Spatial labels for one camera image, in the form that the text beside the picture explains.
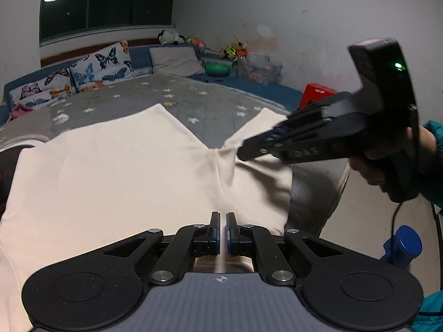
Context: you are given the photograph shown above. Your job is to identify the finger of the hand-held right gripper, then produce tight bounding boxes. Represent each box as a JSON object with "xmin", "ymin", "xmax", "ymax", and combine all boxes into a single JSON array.
[
  {"xmin": 276, "ymin": 91, "xmax": 354, "ymax": 135},
  {"xmin": 237, "ymin": 127, "xmax": 289, "ymax": 162}
]

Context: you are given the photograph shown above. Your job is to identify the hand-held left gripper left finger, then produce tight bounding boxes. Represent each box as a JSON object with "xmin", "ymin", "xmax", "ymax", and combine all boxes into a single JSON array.
[{"xmin": 101, "ymin": 211, "xmax": 221, "ymax": 286}]

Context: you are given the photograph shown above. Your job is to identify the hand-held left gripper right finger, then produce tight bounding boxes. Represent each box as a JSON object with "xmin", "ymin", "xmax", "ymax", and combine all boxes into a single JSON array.
[{"xmin": 226, "ymin": 211, "xmax": 347, "ymax": 286}]

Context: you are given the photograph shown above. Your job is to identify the cream pants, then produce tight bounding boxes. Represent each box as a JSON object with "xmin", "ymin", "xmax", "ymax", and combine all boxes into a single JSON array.
[{"xmin": 0, "ymin": 104, "xmax": 295, "ymax": 332}]

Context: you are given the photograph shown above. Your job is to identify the person's right forearm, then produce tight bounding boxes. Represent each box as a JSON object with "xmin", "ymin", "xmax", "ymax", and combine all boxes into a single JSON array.
[{"xmin": 414, "ymin": 120, "xmax": 443, "ymax": 212}]

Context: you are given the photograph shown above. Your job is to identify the person's right hand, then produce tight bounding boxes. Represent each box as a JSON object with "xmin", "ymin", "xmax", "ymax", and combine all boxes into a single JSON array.
[{"xmin": 349, "ymin": 127, "xmax": 437, "ymax": 186}]

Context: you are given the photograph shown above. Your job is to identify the red box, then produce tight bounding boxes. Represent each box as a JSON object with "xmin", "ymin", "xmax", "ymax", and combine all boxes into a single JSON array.
[{"xmin": 299, "ymin": 83, "xmax": 338, "ymax": 110}]

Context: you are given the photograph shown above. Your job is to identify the blue bed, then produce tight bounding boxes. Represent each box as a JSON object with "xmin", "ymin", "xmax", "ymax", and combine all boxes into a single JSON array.
[{"xmin": 0, "ymin": 43, "xmax": 304, "ymax": 126}]

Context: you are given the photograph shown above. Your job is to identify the clear plastic box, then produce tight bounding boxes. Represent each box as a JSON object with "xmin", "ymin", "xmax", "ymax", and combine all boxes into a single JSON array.
[{"xmin": 237, "ymin": 52, "xmax": 283, "ymax": 85}]

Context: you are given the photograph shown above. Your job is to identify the grey star blanket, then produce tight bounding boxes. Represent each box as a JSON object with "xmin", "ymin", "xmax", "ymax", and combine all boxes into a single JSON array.
[{"xmin": 0, "ymin": 72, "xmax": 352, "ymax": 237}]

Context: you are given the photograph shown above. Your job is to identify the green bowl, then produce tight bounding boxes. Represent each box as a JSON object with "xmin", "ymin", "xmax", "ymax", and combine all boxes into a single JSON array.
[{"xmin": 204, "ymin": 61, "xmax": 232, "ymax": 77}]

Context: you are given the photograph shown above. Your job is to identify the yellow green plush toy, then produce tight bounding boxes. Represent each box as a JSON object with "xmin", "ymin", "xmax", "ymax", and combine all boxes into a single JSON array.
[{"xmin": 219, "ymin": 43, "xmax": 238, "ymax": 59}]

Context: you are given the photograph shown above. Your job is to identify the grey pillow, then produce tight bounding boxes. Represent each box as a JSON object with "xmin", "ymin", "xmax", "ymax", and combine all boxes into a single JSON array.
[{"xmin": 149, "ymin": 46, "xmax": 207, "ymax": 77}]

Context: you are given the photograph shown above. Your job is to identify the black and white plush toy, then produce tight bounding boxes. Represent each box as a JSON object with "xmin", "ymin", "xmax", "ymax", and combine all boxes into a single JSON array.
[{"xmin": 157, "ymin": 29, "xmax": 186, "ymax": 46}]

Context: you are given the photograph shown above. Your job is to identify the blue plastic object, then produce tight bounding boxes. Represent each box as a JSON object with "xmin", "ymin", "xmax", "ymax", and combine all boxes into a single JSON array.
[{"xmin": 382, "ymin": 225, "xmax": 424, "ymax": 268}]

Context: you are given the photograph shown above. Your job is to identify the large butterfly pillow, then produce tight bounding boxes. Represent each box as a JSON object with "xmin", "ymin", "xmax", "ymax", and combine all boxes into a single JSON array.
[{"xmin": 71, "ymin": 40, "xmax": 135, "ymax": 92}]

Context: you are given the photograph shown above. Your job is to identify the window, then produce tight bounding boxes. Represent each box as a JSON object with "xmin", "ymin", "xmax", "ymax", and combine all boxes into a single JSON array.
[{"xmin": 39, "ymin": 0, "xmax": 177, "ymax": 46}]

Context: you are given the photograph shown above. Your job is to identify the teal jacket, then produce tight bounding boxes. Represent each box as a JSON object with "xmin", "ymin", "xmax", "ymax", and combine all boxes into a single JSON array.
[{"xmin": 411, "ymin": 290, "xmax": 443, "ymax": 332}]

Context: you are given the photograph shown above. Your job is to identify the dark cloth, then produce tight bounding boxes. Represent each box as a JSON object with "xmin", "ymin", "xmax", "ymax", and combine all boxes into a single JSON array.
[{"xmin": 0, "ymin": 145, "xmax": 25, "ymax": 222}]

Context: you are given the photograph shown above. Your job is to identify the small butterfly pillow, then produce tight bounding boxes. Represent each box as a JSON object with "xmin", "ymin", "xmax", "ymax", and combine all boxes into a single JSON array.
[{"xmin": 8, "ymin": 74, "xmax": 75, "ymax": 112}]

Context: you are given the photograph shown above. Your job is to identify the pink cloth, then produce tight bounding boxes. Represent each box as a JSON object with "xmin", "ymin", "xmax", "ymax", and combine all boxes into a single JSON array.
[{"xmin": 10, "ymin": 104, "xmax": 36, "ymax": 120}]

